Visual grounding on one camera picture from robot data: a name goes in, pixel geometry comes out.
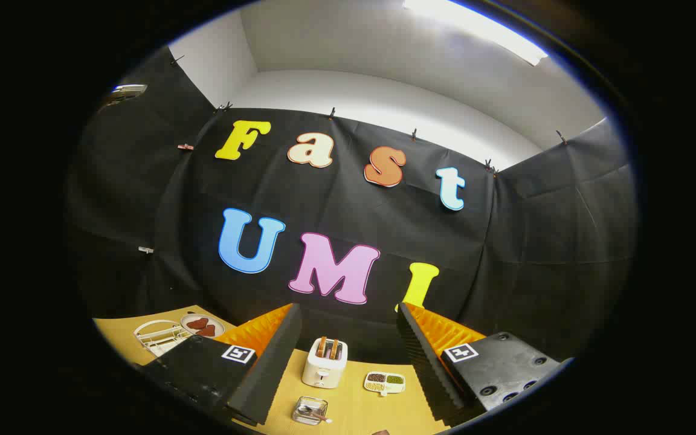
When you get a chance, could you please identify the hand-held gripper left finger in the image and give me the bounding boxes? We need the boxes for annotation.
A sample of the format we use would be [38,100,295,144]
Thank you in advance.
[137,303,303,427]

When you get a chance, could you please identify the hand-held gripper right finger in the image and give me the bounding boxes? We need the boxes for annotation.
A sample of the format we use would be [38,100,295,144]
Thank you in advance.
[396,302,572,427]

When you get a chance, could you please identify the metal wire basket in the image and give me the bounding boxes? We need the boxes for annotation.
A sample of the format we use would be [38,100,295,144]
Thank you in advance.
[292,396,329,425]

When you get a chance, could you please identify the white wire dish rack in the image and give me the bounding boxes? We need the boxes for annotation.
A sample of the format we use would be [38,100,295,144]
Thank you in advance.
[134,320,195,357]

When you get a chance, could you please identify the white divided dish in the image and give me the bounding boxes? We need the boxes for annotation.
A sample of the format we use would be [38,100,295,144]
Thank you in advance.
[364,371,407,397]

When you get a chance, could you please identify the small beige sausage plate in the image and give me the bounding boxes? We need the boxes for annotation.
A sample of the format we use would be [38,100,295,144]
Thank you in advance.
[180,313,226,338]

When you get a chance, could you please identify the white toaster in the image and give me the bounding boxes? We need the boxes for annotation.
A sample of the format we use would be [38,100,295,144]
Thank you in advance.
[301,337,349,388]

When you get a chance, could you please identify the black backdrop cloth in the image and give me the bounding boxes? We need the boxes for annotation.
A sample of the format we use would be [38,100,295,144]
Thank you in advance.
[64,45,639,375]

